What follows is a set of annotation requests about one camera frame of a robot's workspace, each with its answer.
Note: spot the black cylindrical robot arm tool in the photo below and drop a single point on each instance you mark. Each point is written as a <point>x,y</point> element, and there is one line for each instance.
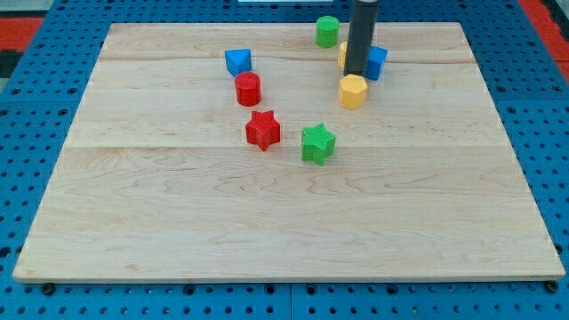
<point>361,29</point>

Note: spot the yellow heart block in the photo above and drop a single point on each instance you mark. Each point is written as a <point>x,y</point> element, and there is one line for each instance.
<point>342,54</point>

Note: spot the green star block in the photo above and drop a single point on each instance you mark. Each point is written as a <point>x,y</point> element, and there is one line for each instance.
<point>317,143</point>

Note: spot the red star block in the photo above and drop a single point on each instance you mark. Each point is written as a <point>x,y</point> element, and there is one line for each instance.
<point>263,129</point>

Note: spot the light wooden board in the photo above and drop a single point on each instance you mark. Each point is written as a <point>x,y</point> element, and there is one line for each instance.
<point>156,182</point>

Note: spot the red cylinder block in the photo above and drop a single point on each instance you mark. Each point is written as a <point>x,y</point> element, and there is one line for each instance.
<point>248,92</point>

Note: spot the yellow hexagon block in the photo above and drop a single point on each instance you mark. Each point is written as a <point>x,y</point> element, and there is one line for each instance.
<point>352,91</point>

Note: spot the blue triangle block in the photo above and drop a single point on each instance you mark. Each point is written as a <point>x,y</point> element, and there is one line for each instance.
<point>238,61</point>

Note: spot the green cylinder block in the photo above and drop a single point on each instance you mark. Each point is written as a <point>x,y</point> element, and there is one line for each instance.
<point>327,31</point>

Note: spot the blue cube block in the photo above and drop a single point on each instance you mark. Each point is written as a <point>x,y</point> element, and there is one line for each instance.
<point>375,63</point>

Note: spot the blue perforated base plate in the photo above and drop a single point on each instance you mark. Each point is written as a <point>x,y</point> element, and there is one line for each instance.
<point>524,76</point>

